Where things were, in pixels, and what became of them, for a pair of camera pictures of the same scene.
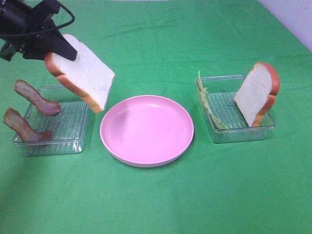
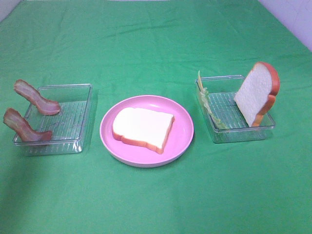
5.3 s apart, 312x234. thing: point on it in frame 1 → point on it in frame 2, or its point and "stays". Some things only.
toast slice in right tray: x=257 y=94 stays
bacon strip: x=47 y=107 stays
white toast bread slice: x=86 y=76 → x=146 y=126
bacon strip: x=13 y=120 stays
